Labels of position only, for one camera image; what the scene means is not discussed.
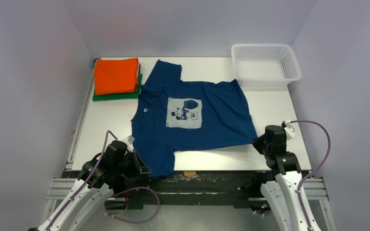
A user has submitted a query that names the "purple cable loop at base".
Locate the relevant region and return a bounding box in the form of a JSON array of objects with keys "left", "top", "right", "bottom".
[{"left": 104, "top": 186, "right": 161, "bottom": 224}]

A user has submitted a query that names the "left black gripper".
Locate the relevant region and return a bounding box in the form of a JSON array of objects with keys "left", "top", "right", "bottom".
[{"left": 112, "top": 148, "right": 151, "bottom": 179}]

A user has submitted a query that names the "white plastic basket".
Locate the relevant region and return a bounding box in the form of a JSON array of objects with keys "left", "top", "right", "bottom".
[{"left": 231, "top": 43, "right": 302, "bottom": 90}]

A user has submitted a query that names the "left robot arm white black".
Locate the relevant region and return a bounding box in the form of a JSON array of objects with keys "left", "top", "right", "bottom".
[{"left": 36, "top": 136, "right": 150, "bottom": 231}]

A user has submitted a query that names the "folded orange t shirt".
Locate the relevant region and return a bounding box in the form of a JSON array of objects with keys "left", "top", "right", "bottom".
[{"left": 93, "top": 58, "right": 140, "bottom": 95}]

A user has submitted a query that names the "blue t shirt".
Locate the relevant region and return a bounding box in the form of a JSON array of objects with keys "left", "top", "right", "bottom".
[{"left": 132, "top": 60, "right": 257, "bottom": 177}]

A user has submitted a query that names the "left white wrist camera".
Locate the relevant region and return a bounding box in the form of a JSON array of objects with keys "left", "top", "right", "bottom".
[{"left": 122, "top": 135, "right": 135, "bottom": 152}]

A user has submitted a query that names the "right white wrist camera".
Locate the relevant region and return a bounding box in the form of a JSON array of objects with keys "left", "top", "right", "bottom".
[{"left": 281, "top": 120, "right": 296, "bottom": 141}]

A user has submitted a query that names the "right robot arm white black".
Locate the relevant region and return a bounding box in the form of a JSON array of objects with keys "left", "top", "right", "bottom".
[{"left": 251, "top": 125, "right": 320, "bottom": 231}]

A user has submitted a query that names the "black mounting base rail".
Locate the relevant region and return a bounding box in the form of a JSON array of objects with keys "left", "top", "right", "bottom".
[{"left": 47, "top": 170, "right": 329, "bottom": 210}]

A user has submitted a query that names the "brown tape piece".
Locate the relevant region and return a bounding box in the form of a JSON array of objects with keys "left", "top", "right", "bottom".
[{"left": 184, "top": 171, "right": 197, "bottom": 178}]

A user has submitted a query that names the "folded green t shirt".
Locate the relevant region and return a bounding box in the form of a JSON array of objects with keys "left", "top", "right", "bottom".
[{"left": 92, "top": 92, "right": 140, "bottom": 102}]

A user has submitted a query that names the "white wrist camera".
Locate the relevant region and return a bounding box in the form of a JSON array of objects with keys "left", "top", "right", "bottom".
[
  {"left": 281, "top": 120, "right": 296, "bottom": 141},
  {"left": 122, "top": 135, "right": 135, "bottom": 152}
]

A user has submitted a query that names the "folded dark t shirt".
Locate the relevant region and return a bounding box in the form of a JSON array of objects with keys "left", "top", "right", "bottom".
[{"left": 136, "top": 63, "right": 142, "bottom": 94}]

